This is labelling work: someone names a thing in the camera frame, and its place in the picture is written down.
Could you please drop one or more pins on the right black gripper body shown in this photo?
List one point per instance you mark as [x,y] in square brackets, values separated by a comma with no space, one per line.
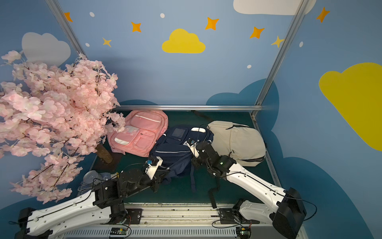
[198,147]

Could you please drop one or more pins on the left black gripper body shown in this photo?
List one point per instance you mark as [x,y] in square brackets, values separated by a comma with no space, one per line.
[162,173]

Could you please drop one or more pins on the navy blue backpack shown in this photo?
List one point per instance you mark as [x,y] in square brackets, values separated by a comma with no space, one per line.
[177,157]

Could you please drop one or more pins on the pink backpack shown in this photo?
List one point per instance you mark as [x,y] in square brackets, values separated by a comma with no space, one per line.
[142,129]

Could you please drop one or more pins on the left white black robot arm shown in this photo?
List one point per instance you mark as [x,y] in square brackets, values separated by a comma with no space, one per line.
[103,204]

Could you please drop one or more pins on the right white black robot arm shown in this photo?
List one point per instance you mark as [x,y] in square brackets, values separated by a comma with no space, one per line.
[283,209]

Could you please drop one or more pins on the beige backpack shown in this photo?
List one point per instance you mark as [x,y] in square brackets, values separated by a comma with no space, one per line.
[241,142]

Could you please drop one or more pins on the blue patterned cloth item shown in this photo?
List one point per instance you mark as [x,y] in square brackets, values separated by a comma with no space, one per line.
[84,188]

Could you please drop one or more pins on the left green circuit board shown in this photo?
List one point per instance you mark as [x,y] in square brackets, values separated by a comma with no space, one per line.
[118,232]

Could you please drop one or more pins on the green circuit board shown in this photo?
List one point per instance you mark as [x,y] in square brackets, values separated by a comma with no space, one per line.
[118,232]
[243,233]

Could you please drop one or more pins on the rear horizontal aluminium bar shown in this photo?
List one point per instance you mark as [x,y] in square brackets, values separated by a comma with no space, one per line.
[209,108]

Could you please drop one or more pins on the right green circuit board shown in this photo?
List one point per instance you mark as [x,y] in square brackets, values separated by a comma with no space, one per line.
[243,233]

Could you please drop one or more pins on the pink cherry blossom tree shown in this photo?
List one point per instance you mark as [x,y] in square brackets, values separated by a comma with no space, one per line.
[59,114]

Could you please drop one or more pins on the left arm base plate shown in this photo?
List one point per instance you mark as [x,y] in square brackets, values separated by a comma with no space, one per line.
[132,216]

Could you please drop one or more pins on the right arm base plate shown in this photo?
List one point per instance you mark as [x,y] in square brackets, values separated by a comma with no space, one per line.
[231,216]

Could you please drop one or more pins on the right side floor rail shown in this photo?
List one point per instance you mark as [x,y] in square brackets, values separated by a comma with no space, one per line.
[267,156]

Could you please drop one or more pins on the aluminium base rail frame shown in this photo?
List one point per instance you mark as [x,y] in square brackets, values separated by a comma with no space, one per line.
[179,220]

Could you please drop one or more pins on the right aluminium frame post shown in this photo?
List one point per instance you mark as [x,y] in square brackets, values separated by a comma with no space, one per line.
[291,32]

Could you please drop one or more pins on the aluminium frame post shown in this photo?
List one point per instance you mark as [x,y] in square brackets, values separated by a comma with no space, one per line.
[291,32]
[59,14]

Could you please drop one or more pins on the left aluminium frame post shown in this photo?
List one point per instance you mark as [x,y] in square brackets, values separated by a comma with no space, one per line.
[59,14]

